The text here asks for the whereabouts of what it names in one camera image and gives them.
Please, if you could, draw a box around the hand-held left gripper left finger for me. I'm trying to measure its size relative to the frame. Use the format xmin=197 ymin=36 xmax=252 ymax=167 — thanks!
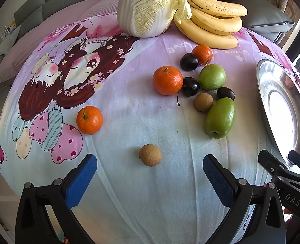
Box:
xmin=15 ymin=154 xmax=98 ymax=244

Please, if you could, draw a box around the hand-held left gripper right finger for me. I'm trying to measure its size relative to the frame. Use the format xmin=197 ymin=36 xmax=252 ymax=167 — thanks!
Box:
xmin=202 ymin=154 xmax=286 ymax=244

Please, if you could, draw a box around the metal tray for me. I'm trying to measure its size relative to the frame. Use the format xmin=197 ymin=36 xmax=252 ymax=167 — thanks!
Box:
xmin=256 ymin=59 xmax=300 ymax=167

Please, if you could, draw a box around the medium tangerine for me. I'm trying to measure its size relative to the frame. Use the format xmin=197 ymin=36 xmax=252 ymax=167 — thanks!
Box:
xmin=76 ymin=106 xmax=104 ymax=135

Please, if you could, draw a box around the long green jujube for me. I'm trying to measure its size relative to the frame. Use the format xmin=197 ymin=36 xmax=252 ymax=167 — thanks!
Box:
xmin=205 ymin=97 xmax=236 ymax=139

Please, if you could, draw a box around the brown longan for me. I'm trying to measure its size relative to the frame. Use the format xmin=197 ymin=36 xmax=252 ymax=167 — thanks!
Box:
xmin=194 ymin=93 xmax=214 ymax=112
xmin=139 ymin=144 xmax=163 ymax=167

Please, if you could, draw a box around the dark cherry with stem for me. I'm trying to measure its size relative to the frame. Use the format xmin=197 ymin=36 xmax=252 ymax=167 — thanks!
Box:
xmin=177 ymin=77 xmax=200 ymax=107

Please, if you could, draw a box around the round green jujube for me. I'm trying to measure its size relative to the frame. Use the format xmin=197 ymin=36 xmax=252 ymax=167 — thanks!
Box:
xmin=199 ymin=64 xmax=227 ymax=90

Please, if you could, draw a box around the large tangerine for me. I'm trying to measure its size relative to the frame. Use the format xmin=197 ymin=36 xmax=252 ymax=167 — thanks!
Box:
xmin=153 ymin=66 xmax=184 ymax=96

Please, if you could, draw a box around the small tangerine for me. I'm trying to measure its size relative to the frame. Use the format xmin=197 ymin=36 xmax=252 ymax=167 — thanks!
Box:
xmin=192 ymin=45 xmax=213 ymax=65

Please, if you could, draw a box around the cartoon printed bedsheet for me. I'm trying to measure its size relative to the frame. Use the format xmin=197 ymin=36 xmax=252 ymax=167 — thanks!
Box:
xmin=0 ymin=13 xmax=300 ymax=244

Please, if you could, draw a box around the grey leather cushion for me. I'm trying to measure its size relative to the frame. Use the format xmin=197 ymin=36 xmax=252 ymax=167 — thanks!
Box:
xmin=238 ymin=4 xmax=295 ymax=44

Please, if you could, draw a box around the pale pillow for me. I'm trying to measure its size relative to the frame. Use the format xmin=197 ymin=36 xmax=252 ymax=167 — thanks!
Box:
xmin=0 ymin=25 xmax=21 ymax=56

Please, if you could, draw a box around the napa cabbage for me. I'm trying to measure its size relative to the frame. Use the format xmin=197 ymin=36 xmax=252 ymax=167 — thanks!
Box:
xmin=117 ymin=0 xmax=192 ymax=38

